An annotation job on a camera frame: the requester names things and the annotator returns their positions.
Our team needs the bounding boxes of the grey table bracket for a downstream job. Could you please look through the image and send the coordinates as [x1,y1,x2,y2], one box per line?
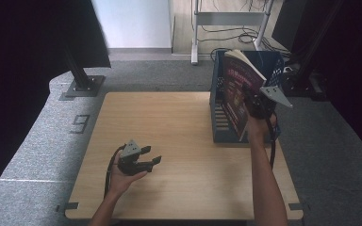
[288,202,309,212]
[56,202,80,213]

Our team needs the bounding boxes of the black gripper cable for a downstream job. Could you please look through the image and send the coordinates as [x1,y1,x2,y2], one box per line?
[263,110,279,171]
[104,144,127,200]

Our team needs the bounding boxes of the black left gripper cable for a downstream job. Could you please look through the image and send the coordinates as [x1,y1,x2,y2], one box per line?
[104,144,127,200]

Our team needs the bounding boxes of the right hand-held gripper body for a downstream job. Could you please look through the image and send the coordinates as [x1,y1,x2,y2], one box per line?
[248,86,294,121]

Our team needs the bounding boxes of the purple magazine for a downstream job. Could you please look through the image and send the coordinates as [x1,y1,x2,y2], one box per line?
[221,49,268,142]

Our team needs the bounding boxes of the person's left hand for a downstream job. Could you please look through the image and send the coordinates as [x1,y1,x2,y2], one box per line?
[107,154,149,200]

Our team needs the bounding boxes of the black floor cables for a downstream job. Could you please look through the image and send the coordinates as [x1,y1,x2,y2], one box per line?
[197,0,291,62]

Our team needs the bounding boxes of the black post with base plate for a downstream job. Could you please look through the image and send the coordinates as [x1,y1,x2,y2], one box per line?
[59,46,107,99]

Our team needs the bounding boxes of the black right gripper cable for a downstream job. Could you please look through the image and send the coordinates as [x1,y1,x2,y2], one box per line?
[263,110,279,171]

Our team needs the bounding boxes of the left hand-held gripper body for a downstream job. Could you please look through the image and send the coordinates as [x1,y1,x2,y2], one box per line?
[117,139,155,177]

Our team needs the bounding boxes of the person's right hand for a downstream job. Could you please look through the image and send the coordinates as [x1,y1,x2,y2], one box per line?
[243,106,278,143]

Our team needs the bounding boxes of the blue plastic file rack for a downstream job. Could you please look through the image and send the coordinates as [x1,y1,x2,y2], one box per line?
[209,50,286,145]

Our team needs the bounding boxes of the black metal stand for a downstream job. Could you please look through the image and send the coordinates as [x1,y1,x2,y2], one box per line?
[281,0,347,102]

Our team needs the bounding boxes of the black curtain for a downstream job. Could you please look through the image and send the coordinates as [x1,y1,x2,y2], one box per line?
[0,0,112,208]
[271,0,362,166]

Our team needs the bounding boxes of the white metal stand frame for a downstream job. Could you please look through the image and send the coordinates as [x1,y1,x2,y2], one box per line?
[190,0,276,66]

